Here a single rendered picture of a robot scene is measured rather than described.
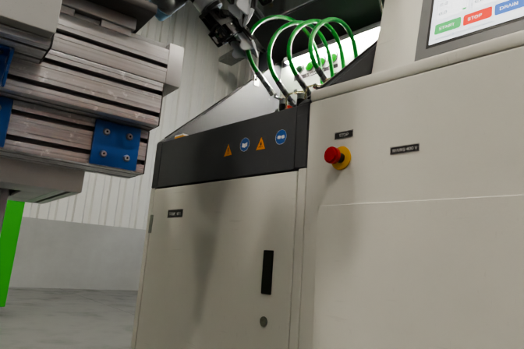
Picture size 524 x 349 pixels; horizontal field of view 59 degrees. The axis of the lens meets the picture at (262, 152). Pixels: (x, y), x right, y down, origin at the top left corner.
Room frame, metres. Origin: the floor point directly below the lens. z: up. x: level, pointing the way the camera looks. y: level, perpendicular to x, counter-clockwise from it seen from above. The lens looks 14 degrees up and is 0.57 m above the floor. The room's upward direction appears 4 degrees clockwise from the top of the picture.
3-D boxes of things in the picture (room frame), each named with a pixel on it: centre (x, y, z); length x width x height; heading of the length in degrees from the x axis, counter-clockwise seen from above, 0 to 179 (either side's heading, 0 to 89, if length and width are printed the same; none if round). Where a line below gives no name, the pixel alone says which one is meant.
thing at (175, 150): (1.31, 0.12, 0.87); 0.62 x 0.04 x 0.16; 42
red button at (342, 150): (0.95, -0.16, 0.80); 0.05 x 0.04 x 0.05; 42
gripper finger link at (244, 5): (1.16, 0.08, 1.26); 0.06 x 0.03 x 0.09; 132
